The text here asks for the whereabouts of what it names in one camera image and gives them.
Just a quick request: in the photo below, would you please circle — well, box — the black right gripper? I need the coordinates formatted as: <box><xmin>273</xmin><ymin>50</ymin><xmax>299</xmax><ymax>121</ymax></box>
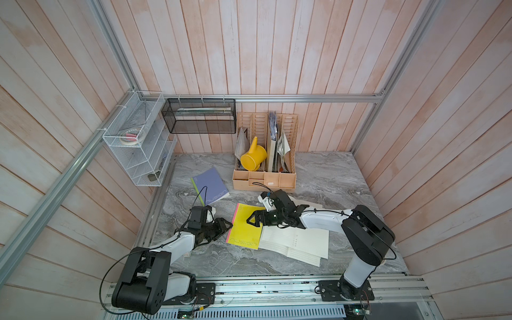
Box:
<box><xmin>246</xmin><ymin>210</ymin><xmax>287</xmax><ymax>227</ymax></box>

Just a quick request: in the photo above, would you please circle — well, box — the yellow notebook pink spine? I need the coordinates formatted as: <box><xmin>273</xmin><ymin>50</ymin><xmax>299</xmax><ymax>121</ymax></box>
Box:
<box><xmin>226</xmin><ymin>203</ymin><xmax>265</xmax><ymax>250</ymax></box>

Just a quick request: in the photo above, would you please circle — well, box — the purple notebook green spine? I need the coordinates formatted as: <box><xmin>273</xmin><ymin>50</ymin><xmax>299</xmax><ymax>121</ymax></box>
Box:
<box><xmin>191</xmin><ymin>167</ymin><xmax>229</xmax><ymax>206</ymax></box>

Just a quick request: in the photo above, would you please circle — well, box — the cream notebook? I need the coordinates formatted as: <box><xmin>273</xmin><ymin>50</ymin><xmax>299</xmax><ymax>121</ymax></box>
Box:
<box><xmin>257</xmin><ymin>195</ymin><xmax>331</xmax><ymax>267</ymax></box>

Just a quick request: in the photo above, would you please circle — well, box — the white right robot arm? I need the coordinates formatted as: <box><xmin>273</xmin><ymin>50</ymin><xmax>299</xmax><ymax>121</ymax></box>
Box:
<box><xmin>246</xmin><ymin>189</ymin><xmax>395</xmax><ymax>299</ymax></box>

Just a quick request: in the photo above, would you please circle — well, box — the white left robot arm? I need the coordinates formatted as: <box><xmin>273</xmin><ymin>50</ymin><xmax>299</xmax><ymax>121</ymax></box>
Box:
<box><xmin>111</xmin><ymin>206</ymin><xmax>233</xmax><ymax>315</ymax></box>

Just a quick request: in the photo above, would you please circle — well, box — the yellow plastic watering can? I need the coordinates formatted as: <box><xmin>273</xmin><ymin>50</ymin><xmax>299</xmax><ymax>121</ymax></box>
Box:
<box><xmin>240</xmin><ymin>137</ymin><xmax>267</xmax><ymax>171</ymax></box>

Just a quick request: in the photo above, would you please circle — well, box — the grey-green book in organizer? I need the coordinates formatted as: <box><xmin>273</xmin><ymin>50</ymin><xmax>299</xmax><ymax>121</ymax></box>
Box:
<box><xmin>267</xmin><ymin>111</ymin><xmax>278</xmax><ymax>172</ymax></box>

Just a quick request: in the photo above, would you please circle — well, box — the grey folder in organizer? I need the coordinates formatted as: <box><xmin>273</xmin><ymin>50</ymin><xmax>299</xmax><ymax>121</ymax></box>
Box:
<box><xmin>234</xmin><ymin>127</ymin><xmax>250</xmax><ymax>161</ymax></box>

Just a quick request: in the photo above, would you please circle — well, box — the illustrated book in organizer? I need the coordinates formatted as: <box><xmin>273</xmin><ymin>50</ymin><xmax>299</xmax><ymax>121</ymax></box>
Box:
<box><xmin>277</xmin><ymin>130</ymin><xmax>291</xmax><ymax>173</ymax></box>

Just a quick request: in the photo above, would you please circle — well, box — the peach plastic desk organizer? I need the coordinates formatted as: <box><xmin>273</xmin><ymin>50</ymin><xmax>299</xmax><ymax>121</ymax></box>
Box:
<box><xmin>232</xmin><ymin>112</ymin><xmax>299</xmax><ymax>192</ymax></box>

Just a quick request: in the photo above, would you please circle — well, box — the tape roll on shelf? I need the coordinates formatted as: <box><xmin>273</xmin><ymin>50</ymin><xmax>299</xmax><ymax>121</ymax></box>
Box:
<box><xmin>119</xmin><ymin>127</ymin><xmax>145</xmax><ymax>146</ymax></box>

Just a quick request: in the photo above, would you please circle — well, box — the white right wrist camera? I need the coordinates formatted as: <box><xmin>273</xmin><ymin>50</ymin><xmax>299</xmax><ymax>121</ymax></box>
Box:
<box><xmin>258</xmin><ymin>191</ymin><xmax>275</xmax><ymax>211</ymax></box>

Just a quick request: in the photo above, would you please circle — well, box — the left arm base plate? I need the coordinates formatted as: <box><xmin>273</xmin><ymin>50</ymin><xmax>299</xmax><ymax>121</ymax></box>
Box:
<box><xmin>163</xmin><ymin>283</ymin><xmax>216</xmax><ymax>307</ymax></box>

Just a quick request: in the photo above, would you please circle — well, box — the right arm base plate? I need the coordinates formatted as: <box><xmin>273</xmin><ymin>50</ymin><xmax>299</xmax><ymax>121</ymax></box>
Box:
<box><xmin>317</xmin><ymin>278</ymin><xmax>375</xmax><ymax>302</ymax></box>

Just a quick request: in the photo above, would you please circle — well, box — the white wire wall shelf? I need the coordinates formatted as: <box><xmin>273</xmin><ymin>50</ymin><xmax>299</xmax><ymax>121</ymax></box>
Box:
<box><xmin>103</xmin><ymin>91</ymin><xmax>176</xmax><ymax>187</ymax></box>

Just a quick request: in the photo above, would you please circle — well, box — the black mesh wall basket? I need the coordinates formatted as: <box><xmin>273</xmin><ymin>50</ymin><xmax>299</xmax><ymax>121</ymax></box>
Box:
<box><xmin>161</xmin><ymin>97</ymin><xmax>237</xmax><ymax>135</ymax></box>

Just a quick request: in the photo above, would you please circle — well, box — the aluminium frame rail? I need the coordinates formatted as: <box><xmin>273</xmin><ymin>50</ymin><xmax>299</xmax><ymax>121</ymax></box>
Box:
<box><xmin>137</xmin><ymin>93</ymin><xmax>385</xmax><ymax>104</ymax></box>

